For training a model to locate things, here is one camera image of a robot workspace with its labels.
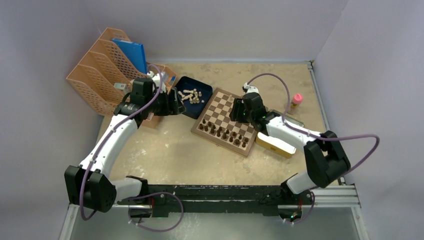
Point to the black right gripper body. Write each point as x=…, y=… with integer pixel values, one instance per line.
x=248, y=113

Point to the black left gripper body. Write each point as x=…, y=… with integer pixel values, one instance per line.
x=161, y=106

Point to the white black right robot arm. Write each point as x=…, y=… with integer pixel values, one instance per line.
x=324, y=155

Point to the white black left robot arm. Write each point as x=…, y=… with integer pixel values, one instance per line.
x=88, y=184

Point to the wooden chess board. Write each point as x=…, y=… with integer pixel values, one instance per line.
x=214, y=124

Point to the dark blue tray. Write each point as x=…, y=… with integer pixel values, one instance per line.
x=194, y=94

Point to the grey box red label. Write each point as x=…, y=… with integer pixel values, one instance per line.
x=122, y=87

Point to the pink capped small bottle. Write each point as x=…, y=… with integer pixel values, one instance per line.
x=295, y=102

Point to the gold metal tin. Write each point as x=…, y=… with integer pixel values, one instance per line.
x=280, y=133

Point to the blue folder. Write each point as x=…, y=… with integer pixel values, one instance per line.
x=134, y=52

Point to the peach plastic file organizer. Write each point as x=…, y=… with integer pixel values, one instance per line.
x=103, y=66

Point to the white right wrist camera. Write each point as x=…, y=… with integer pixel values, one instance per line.
x=248, y=88

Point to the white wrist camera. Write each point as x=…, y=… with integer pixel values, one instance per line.
x=248, y=88
x=155, y=78

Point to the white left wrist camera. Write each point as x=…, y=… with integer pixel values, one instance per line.
x=155, y=78

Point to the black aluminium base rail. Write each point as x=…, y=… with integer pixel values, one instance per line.
x=268, y=200

